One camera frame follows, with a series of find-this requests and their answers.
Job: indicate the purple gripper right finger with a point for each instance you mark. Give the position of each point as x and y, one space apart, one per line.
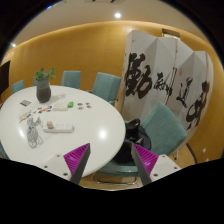
152 167

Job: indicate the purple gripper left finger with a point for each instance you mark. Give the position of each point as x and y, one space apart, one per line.
71 165

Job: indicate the pink charger plug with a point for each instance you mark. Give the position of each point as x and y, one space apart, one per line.
49 125

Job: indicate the black bag on chair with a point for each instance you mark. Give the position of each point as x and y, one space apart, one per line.
135 134

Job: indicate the near teal office chair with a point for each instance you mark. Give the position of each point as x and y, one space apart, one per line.
166 134

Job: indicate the white power strip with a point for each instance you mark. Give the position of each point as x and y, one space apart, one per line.
59 128

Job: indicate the white round table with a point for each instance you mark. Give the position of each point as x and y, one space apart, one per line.
32 132

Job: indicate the green small object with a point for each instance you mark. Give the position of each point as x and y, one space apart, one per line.
70 104

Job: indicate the white small box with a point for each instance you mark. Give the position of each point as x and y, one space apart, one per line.
60 107

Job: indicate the small grey card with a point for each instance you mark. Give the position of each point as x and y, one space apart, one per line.
25 103

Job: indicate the dark grey plant vase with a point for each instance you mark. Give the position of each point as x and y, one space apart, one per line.
43 91

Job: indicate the teal chair behind table right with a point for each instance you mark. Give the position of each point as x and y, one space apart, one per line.
106 86

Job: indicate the teal chair behind table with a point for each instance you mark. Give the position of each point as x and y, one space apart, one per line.
106 86
71 79

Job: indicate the teal chair behind table middle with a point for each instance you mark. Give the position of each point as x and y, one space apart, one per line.
71 79

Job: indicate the white calligraphy folding screen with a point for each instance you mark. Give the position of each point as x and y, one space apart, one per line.
163 69

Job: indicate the green potted plant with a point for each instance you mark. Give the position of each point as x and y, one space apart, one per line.
41 74

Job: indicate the teal chair far left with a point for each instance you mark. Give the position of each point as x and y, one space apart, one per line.
17 86

